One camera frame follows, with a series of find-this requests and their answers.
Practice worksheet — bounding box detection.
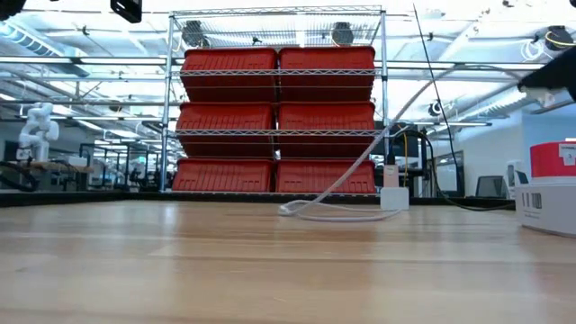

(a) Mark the white power strip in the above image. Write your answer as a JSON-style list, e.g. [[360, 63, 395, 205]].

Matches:
[[380, 186, 410, 211]]

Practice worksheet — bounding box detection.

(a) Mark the black USB cable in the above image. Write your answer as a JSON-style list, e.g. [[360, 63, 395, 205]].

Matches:
[[386, 129, 517, 212]]

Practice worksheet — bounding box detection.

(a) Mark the black yellow cable reel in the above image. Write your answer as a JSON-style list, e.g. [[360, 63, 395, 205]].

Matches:
[[544, 25, 576, 51]]

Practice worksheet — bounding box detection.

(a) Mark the red white USB charger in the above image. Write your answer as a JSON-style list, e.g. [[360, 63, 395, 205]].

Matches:
[[529, 140, 576, 180]]

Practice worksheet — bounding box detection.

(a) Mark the red plastic storage bin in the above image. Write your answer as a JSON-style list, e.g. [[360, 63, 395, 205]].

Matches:
[[181, 47, 278, 103], [175, 102, 276, 158], [171, 157, 275, 194], [274, 157, 377, 194], [276, 101, 377, 158], [277, 45, 377, 103]]

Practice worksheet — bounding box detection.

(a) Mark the black framed screen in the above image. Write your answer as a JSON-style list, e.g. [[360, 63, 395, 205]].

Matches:
[[434, 150, 467, 198]]

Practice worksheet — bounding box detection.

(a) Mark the thin black hanging cable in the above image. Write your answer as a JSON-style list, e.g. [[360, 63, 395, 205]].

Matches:
[[412, 4, 455, 175]]

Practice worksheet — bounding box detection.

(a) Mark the white multi-outlet wall tap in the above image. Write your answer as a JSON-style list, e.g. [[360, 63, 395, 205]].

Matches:
[[515, 182, 576, 239]]

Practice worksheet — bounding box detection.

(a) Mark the dark mesh office chair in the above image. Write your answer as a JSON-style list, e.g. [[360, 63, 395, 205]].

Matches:
[[475, 175, 508, 199]]

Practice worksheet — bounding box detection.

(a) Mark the cluttered wooden workbench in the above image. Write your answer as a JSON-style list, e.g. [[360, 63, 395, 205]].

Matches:
[[0, 159, 95, 193]]

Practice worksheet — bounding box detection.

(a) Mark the black aluminium table frame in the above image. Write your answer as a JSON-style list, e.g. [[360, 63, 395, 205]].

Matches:
[[0, 191, 517, 211]]

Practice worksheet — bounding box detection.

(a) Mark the chrome wire shelf cart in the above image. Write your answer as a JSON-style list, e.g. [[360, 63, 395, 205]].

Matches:
[[159, 4, 391, 194]]

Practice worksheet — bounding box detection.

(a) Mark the white braided USB cable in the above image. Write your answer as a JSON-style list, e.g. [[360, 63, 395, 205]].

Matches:
[[277, 65, 526, 223]]

